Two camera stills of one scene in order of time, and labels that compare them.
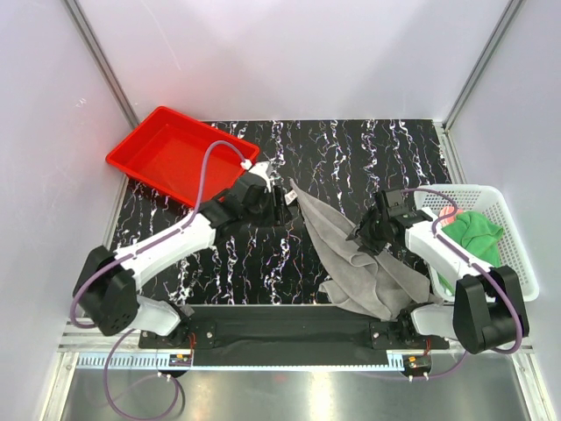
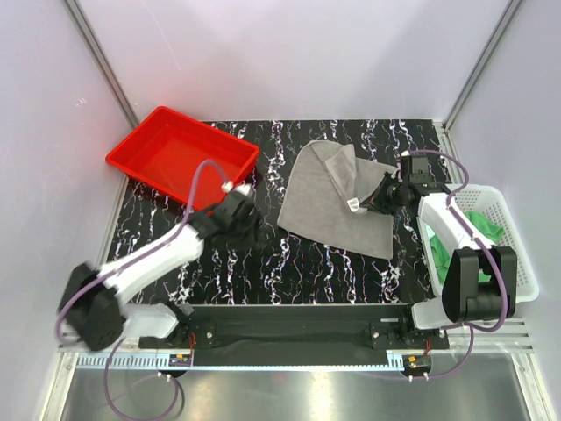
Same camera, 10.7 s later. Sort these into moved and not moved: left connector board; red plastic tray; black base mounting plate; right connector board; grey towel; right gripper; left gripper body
Moved: grey towel; right gripper; left gripper body
Not moved: left connector board; right connector board; black base mounting plate; red plastic tray
